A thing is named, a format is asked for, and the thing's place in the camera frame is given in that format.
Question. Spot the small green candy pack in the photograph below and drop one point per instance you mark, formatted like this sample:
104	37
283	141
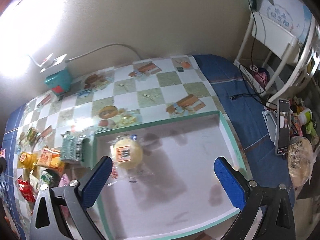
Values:
32	135

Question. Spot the red flower snack pack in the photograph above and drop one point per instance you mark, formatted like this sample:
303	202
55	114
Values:
26	190

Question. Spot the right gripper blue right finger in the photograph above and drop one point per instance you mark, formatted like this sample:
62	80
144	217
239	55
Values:
248	196

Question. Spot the teal cube device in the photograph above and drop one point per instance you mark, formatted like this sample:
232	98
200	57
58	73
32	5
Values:
60	82

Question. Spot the round bun clear wrapper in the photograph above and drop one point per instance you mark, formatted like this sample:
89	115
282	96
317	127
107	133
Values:
127	154

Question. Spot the yellow cake clear wrapper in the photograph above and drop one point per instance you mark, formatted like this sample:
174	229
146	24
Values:
27	160

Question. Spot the bagged flatbread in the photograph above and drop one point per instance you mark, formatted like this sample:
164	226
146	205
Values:
300	160

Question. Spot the orange cracker pack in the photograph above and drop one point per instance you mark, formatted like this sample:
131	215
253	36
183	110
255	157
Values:
50	159

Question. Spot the teal green snack pack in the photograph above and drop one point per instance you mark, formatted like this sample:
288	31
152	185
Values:
73	148

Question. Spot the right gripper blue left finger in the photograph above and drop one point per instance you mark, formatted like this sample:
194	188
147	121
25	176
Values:
48	222

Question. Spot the blue plaid cloth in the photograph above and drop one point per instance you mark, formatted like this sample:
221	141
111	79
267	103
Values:
245	114

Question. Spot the black smartphone on stand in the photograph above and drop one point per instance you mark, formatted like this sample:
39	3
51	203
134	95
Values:
282	139

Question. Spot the checkered picture tablecloth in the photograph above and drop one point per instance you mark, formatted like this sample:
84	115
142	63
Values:
110	98

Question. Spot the green white milk carton pack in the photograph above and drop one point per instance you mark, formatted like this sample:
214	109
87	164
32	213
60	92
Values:
50	178

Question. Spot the white metal shelf rack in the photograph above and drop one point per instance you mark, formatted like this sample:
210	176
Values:
279	53

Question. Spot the teal shallow box tray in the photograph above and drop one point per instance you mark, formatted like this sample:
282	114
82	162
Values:
175	191

